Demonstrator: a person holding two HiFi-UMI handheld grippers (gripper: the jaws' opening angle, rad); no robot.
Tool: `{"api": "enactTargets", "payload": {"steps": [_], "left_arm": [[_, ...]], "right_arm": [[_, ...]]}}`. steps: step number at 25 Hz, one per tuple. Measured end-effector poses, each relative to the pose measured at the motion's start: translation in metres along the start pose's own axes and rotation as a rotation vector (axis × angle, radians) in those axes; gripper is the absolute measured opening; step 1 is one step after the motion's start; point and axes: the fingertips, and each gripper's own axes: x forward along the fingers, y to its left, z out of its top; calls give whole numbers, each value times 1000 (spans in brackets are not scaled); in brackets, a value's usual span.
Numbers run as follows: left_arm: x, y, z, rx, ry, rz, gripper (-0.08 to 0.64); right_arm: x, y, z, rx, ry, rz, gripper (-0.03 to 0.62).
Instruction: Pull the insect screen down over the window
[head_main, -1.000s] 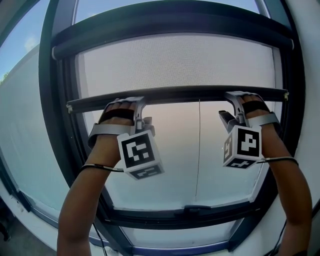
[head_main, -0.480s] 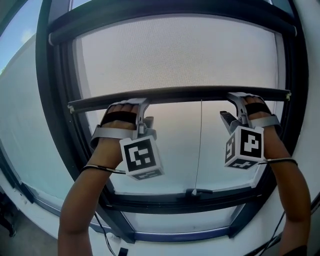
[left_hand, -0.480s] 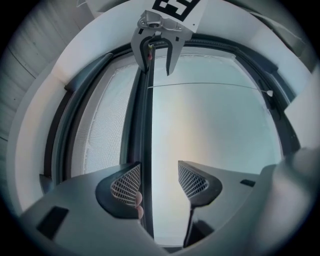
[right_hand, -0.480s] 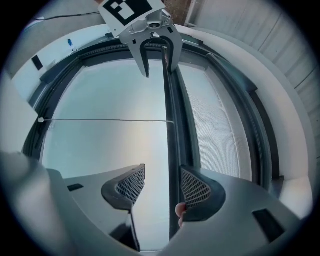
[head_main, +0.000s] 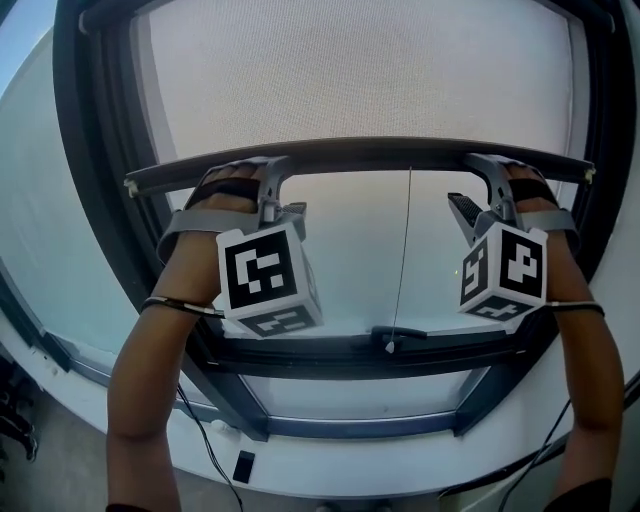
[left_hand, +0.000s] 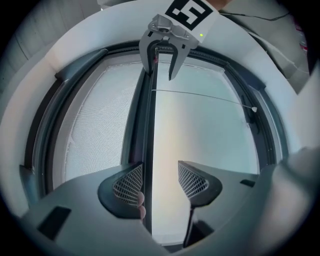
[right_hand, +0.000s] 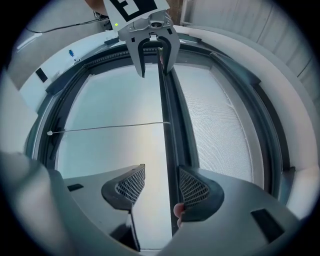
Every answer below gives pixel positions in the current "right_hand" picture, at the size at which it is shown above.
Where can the person's right hand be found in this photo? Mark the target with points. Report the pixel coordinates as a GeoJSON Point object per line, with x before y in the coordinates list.
{"type": "Point", "coordinates": [178, 211]}

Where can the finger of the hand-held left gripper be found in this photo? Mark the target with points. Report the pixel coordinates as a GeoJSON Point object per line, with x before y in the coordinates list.
{"type": "Point", "coordinates": [173, 50]}
{"type": "Point", "coordinates": [135, 52]}

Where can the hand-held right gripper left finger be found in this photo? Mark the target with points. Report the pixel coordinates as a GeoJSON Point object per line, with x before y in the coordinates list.
{"type": "Point", "coordinates": [100, 190]}

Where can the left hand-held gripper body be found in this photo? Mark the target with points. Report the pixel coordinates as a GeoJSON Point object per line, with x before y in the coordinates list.
{"type": "Point", "coordinates": [135, 15]}

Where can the small blue object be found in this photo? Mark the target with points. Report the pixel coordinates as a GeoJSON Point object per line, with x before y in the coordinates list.
{"type": "Point", "coordinates": [71, 52]}

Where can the black phone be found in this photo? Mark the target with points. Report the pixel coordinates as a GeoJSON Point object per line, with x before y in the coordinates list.
{"type": "Point", "coordinates": [41, 75]}

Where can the dark window frame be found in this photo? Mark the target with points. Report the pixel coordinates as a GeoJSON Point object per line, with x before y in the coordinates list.
{"type": "Point", "coordinates": [270, 125]}

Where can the person's left forearm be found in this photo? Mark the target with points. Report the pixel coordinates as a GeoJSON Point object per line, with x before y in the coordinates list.
{"type": "Point", "coordinates": [96, 6]}

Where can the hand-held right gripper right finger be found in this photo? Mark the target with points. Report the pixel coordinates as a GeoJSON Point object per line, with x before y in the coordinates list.
{"type": "Point", "coordinates": [237, 212]}

